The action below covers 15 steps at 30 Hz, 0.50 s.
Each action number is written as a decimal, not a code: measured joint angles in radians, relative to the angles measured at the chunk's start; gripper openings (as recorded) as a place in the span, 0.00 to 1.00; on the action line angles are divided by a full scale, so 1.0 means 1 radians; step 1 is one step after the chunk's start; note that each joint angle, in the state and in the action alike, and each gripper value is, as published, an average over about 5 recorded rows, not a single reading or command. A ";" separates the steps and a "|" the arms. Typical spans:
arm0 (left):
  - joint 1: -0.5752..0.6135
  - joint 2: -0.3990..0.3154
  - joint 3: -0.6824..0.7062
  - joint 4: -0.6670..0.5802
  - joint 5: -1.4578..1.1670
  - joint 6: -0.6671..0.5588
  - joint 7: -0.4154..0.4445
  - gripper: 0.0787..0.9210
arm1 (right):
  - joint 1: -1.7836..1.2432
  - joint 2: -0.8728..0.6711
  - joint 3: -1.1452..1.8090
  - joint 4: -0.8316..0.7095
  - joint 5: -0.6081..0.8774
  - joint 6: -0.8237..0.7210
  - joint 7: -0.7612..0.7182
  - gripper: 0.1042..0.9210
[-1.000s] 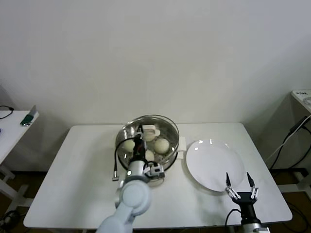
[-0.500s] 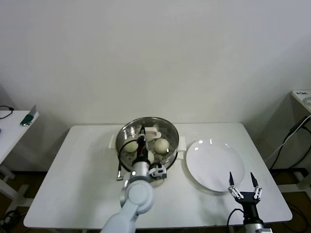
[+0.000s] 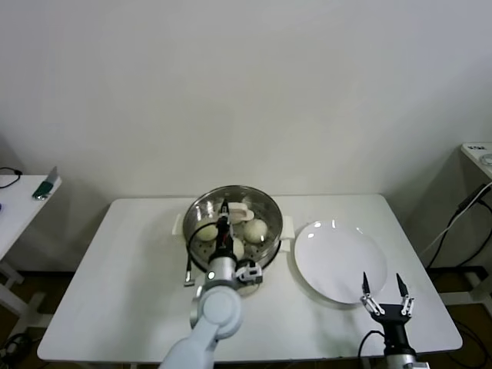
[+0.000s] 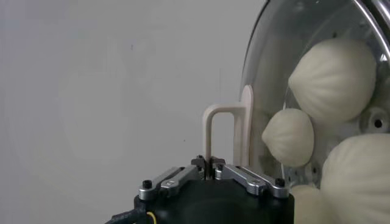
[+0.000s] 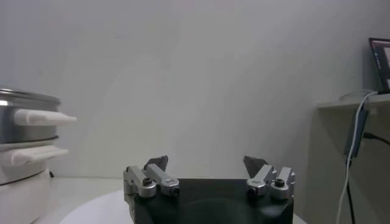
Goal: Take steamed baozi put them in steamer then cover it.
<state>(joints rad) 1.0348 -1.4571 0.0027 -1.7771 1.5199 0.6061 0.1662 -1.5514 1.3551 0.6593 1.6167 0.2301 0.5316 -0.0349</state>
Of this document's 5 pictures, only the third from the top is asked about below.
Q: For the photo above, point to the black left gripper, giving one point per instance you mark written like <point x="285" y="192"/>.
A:
<point x="225" y="242"/>

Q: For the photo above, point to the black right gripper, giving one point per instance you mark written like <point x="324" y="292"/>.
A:
<point x="392" y="315"/>

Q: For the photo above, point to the white steamed baozi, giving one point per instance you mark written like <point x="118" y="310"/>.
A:
<point x="255" y="230"/>
<point x="239" y="249"/>
<point x="206" y="232"/>

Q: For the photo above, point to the stainless steel steamer basket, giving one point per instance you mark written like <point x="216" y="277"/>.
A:
<point x="269" y="255"/>

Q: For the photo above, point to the white round plate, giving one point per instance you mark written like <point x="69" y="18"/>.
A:
<point x="338" y="261"/>

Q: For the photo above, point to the white table with black print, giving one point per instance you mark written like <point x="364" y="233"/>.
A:
<point x="474" y="153"/>

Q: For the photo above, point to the white side table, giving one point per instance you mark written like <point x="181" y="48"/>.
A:
<point x="19" y="215"/>

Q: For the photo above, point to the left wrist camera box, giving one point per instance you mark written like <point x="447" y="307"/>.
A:
<point x="250" y="273"/>

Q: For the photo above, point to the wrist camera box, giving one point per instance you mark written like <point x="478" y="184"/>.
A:
<point x="250" y="273"/>
<point x="422" y="364"/>

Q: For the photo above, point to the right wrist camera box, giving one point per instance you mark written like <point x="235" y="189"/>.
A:
<point x="422" y="364"/>

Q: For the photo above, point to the white table base frame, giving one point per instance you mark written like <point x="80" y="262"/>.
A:
<point x="476" y="292"/>

